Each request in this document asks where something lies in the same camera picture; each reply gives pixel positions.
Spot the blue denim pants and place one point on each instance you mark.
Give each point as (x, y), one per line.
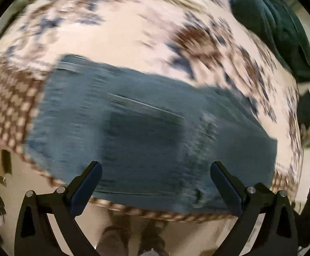
(144, 144)

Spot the dark green cloth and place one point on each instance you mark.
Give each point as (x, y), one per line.
(274, 29)

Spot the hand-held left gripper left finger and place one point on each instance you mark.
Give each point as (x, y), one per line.
(87, 185)

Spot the person's legs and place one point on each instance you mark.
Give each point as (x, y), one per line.
(133, 238)

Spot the patterned white brown blanket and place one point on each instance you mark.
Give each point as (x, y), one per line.
(133, 45)

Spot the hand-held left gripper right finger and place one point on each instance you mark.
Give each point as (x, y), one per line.
(226, 186)

